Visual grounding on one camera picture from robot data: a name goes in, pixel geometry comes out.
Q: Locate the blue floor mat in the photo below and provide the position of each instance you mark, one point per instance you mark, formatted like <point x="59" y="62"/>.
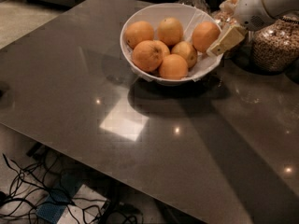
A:
<point x="59" y="198"/>

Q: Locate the glass jar of cereal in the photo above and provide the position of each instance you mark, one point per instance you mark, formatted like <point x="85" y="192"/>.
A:
<point x="275" y="47"/>

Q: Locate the pale orange centre right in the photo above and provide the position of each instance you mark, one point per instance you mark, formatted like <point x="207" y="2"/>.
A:
<point x="187" y="51"/>

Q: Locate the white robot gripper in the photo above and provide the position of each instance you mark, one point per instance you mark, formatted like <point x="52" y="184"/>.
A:
<point x="250" y="10"/>

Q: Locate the partly hidden centre orange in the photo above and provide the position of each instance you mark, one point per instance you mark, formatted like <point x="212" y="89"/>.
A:
<point x="164" y="48"/>

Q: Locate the white bowl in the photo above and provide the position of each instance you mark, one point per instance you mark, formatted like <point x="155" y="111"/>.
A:
<point x="149" y="13"/>

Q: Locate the glass jar of nuts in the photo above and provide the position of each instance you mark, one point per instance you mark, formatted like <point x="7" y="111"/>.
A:
<point x="223" y="18"/>

